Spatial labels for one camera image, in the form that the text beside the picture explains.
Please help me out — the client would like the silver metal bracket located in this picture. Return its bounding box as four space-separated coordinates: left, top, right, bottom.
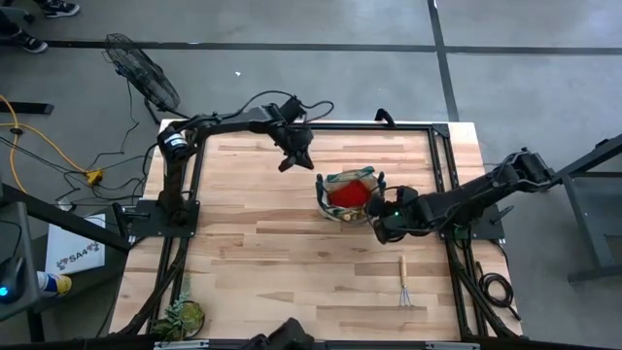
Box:
425 342 481 350
154 339 210 350

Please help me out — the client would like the black fan power cable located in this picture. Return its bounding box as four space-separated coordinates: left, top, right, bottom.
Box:
119 79 142 153

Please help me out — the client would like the yellow and blue can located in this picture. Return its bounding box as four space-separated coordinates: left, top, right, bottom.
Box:
36 270 73 298

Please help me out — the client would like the person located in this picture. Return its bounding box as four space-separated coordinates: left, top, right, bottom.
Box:
242 317 317 350

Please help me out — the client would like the hand rake wooden handle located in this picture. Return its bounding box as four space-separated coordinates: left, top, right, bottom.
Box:
397 254 414 308

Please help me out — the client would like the black bar on floor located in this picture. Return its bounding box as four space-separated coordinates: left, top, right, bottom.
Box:
0 101 54 117

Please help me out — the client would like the black side desk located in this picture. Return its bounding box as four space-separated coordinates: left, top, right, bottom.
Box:
0 182 132 341

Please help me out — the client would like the black aluminium table frame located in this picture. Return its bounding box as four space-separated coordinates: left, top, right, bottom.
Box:
116 120 521 341

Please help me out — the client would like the coiled black cable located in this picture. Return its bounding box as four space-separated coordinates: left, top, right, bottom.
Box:
475 261 522 322

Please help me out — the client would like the green succulent plant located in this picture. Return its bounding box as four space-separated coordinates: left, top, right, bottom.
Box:
151 291 206 342

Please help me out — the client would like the black floor fan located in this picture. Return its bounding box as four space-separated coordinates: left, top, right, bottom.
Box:
101 32 191 125

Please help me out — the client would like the beige green-trimmed gardening bag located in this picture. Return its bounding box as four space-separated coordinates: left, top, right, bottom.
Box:
314 165 388 225

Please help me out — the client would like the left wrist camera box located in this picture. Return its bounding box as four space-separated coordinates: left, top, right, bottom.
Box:
280 95 307 123

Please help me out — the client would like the black computer mouse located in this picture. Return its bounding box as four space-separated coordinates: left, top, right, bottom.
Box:
0 255 25 305

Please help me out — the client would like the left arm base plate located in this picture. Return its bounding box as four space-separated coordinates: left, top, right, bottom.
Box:
112 199 199 239

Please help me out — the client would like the person's shoe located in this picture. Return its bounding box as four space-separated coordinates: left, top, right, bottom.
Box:
12 30 50 54
38 0 82 19

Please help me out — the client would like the red garden glove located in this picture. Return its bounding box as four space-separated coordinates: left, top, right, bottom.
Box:
328 179 373 209

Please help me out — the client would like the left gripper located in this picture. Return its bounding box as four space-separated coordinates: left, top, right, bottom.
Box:
268 116 316 174

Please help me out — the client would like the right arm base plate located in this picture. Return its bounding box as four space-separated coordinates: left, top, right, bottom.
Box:
434 201 516 242

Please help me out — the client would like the black metal stand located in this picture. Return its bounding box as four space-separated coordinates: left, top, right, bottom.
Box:
536 133 622 283

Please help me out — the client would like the yellow cable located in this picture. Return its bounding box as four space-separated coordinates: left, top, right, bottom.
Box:
0 94 96 193

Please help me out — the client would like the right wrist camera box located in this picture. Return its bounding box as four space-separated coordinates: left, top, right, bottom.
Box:
396 187 419 208

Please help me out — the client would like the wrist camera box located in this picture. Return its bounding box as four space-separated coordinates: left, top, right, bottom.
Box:
280 95 307 123
396 187 419 208

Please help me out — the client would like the white printed box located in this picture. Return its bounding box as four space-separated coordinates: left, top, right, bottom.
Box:
44 213 107 276

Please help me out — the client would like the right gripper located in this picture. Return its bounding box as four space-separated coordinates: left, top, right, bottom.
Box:
364 186 429 245

